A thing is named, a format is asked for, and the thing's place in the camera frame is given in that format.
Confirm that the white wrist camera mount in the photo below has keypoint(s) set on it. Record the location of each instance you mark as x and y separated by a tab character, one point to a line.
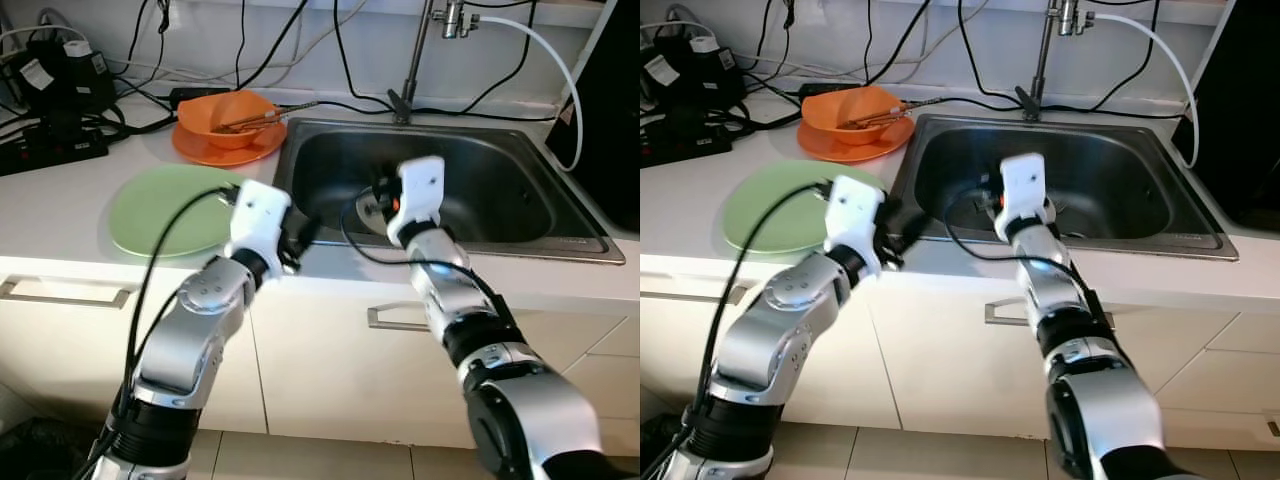
418	195
1022	192
258	220
853	220

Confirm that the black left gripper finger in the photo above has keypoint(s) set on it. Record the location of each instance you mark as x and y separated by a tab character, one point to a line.
308	232
906	226

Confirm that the black charger box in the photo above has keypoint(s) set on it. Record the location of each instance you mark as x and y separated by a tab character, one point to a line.
55	85
695	80

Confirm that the long black power strip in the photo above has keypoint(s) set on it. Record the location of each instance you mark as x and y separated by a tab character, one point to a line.
688	145
50	150

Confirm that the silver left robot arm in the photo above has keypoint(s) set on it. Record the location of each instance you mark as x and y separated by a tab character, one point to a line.
190	340
770	340

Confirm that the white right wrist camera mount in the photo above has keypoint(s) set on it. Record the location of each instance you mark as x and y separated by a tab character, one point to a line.
418	195
1022	192

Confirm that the white cabinet door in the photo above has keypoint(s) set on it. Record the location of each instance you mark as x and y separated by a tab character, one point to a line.
670	350
60	350
340	390
960	390

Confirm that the brown wooden chopstick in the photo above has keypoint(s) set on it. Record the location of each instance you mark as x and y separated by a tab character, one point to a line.
873	120
888	113
250	124
265	117

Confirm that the small black power strip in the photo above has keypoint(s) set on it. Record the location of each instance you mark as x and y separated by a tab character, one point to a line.
822	92
198	97

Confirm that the orange plate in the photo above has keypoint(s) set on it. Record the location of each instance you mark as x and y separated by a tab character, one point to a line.
255	155
880	150

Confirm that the green plate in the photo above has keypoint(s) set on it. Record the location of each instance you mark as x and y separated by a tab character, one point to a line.
770	210
165	215

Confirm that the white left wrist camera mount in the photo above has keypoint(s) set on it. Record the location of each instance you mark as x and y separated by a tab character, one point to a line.
258	220
853	220

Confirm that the black water dispenser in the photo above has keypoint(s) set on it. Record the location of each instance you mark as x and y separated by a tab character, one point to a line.
1245	110
610	110

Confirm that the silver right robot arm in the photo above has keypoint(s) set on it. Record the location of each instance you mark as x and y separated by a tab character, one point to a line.
530	400
1100	400

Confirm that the steel kitchen sink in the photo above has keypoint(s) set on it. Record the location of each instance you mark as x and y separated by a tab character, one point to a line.
500	190
1130	180

